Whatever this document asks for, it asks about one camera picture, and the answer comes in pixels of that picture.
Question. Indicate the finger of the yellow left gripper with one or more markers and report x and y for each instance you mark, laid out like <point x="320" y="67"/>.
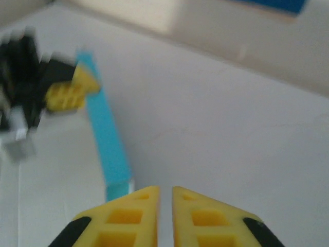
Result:
<point x="83" y="74"/>
<point x="65" y="99"/>

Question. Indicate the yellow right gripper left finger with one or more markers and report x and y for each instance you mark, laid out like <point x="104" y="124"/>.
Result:
<point x="123" y="226"/>

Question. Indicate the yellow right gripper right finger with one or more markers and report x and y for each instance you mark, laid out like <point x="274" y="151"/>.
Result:
<point x="205" y="226"/>

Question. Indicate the white and blue paper box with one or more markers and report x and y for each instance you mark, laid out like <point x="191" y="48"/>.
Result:
<point x="105" y="128"/>

